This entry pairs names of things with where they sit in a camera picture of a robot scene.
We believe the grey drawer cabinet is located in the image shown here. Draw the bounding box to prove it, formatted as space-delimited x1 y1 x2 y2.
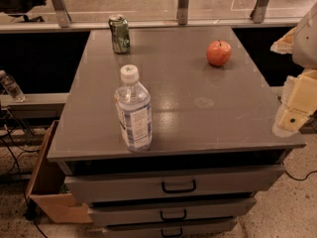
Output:
47 25 307 238

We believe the black cable on floor left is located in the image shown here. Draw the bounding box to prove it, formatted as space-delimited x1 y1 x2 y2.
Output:
0 107 50 238

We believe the blue label plastic water bottle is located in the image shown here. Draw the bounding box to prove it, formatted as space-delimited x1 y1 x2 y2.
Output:
114 64 153 151

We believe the brown cardboard box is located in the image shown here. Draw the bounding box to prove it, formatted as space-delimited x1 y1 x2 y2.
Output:
26 121 92 223

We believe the black cable on floor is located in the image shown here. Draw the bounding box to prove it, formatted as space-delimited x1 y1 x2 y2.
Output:
0 107 50 238
282 162 317 182

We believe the top grey drawer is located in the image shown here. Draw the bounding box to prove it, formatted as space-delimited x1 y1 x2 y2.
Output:
65 165 284 202

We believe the green soda can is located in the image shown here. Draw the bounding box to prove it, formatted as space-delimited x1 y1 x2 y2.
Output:
108 15 130 54

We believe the small clear bottle on ledge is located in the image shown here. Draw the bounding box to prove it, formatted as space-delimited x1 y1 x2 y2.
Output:
0 70 25 102

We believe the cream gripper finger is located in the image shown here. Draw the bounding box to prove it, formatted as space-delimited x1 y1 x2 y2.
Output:
272 70 317 138
270 28 296 55

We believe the middle grey drawer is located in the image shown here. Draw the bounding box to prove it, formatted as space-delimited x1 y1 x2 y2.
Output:
88 197 256 226

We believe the metal window post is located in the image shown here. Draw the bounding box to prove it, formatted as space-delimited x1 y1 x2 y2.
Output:
250 0 269 24
51 0 71 28
176 0 189 25

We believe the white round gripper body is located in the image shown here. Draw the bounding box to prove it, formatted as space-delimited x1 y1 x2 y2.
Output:
292 2 317 68

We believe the middle metal window post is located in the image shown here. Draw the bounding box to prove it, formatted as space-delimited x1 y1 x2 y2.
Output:
176 0 189 25

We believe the bottom grey drawer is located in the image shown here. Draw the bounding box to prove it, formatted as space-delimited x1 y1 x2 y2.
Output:
102 217 237 238

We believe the left metal window post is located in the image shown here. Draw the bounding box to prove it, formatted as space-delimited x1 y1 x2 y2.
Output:
51 0 71 28

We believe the red apple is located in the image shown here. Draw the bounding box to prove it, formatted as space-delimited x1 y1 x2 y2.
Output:
206 40 232 66

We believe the right metal window post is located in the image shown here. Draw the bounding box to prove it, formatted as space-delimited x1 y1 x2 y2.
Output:
250 0 269 24

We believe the black cable on floor right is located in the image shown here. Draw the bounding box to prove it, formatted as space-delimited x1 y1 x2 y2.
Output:
282 162 317 182

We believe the grey drawer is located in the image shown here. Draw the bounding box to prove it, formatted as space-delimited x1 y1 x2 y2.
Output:
102 217 237 238
65 165 284 202
88 197 256 226

